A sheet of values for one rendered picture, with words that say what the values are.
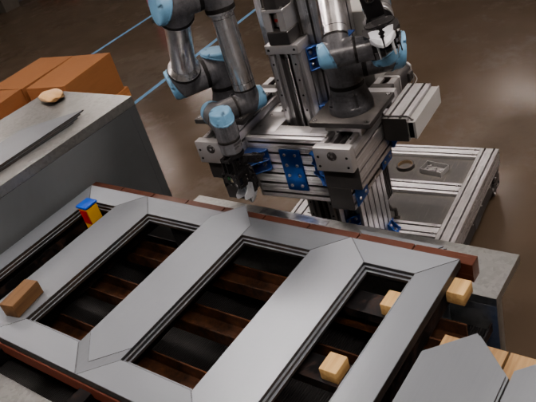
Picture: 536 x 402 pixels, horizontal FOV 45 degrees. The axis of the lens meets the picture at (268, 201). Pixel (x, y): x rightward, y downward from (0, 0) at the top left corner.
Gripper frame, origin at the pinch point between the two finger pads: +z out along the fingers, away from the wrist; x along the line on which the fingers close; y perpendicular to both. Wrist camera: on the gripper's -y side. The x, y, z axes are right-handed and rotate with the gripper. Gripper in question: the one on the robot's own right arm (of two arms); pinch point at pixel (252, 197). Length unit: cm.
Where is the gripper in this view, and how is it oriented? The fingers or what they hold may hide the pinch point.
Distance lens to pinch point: 224.8
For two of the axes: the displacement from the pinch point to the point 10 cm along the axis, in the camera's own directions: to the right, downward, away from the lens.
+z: 2.5, 8.1, 5.3
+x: 7.9, 1.4, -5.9
